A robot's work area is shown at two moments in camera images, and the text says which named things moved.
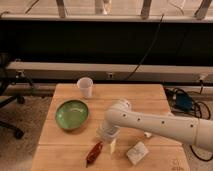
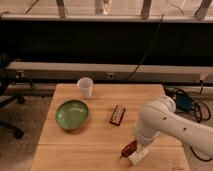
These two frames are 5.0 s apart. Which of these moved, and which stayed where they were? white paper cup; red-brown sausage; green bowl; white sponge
Moved: red-brown sausage
Stayed: green bowl; white paper cup; white sponge
